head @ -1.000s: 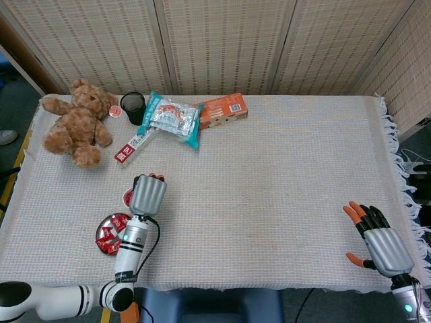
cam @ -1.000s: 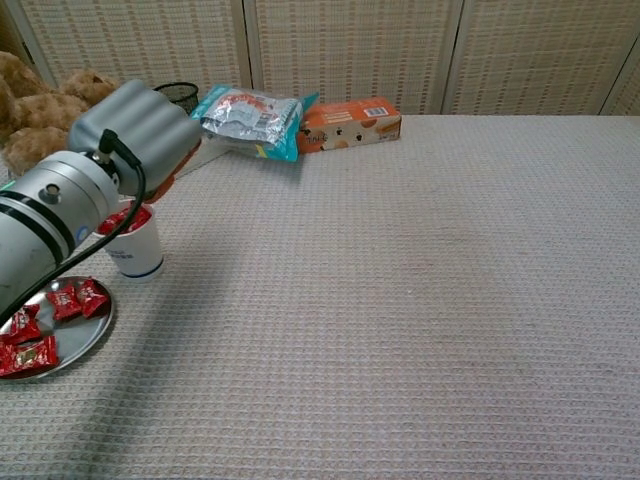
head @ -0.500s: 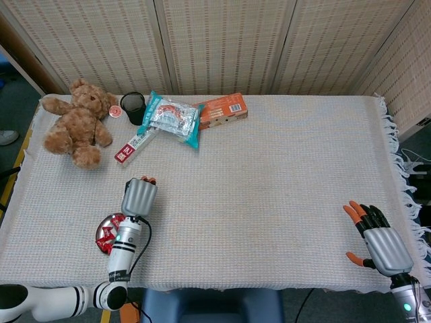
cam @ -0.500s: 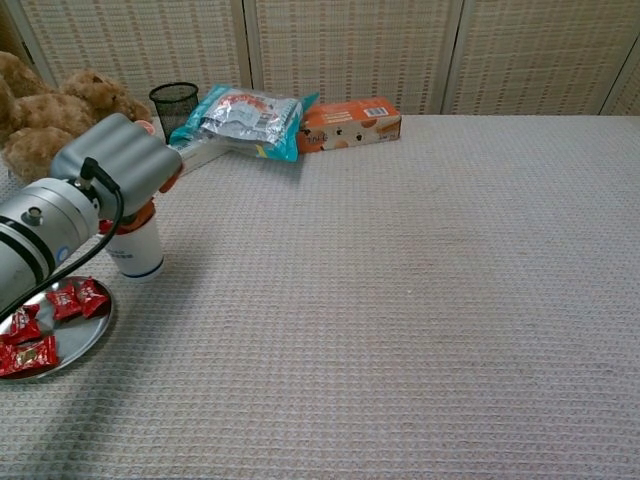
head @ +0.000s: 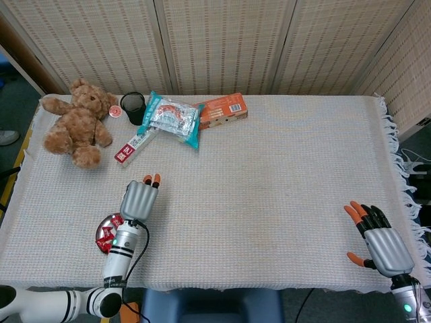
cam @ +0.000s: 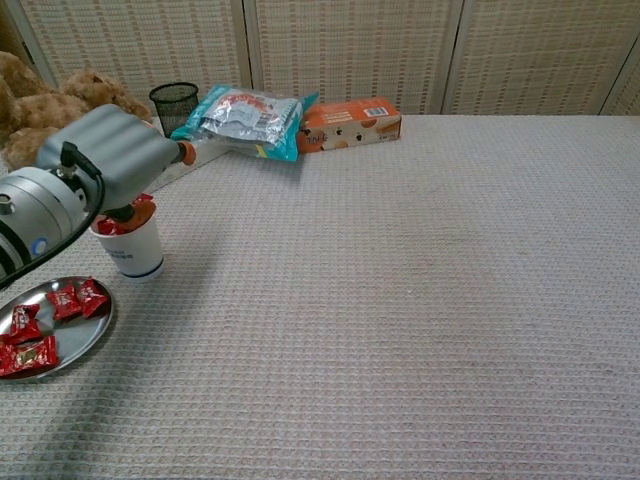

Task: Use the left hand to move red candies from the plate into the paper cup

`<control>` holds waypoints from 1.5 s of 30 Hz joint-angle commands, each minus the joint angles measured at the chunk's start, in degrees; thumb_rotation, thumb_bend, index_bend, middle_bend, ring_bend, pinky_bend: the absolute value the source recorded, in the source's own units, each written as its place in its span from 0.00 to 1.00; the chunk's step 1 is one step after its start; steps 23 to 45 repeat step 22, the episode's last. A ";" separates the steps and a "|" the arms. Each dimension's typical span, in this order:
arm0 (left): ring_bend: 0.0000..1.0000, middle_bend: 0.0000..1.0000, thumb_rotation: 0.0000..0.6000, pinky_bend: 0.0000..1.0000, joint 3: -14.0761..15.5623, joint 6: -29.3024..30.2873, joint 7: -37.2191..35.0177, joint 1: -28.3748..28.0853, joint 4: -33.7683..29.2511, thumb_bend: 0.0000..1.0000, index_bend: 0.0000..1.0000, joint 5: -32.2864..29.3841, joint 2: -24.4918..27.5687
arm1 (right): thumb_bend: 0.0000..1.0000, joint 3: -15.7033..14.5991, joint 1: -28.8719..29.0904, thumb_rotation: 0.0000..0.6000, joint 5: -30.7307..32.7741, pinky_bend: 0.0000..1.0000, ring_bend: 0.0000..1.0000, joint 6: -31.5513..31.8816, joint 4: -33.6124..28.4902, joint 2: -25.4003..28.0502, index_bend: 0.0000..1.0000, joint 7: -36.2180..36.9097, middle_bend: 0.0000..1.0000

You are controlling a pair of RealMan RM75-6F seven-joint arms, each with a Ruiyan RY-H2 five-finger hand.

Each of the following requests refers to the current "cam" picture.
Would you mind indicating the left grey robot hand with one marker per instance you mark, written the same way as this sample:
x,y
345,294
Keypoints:
x,y
120,150

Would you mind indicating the white paper cup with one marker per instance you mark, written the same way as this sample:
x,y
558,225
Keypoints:
x,y
135,255

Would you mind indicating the red candy pile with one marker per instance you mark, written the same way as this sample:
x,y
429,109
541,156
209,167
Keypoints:
x,y
30,355

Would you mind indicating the black mesh pen holder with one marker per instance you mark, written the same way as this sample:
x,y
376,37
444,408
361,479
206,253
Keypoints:
x,y
172,107

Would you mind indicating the silver metal plate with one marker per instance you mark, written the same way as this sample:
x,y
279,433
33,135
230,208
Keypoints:
x,y
85,330

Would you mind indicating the long white red box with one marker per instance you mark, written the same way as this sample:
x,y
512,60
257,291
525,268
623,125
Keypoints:
x,y
210,154

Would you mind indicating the brown teddy bear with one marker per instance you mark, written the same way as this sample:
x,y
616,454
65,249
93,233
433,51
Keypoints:
x,y
35,107

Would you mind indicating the beige woven screen panel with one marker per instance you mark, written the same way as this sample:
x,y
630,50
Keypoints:
x,y
631,95
540,50
350,45
135,45

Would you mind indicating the teal silver snack bag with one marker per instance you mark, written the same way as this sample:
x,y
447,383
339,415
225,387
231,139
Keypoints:
x,y
245,120

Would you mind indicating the orange biscuit box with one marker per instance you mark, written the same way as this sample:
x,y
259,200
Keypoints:
x,y
350,125

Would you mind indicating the white woven tablecloth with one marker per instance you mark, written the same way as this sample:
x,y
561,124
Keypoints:
x,y
400,300

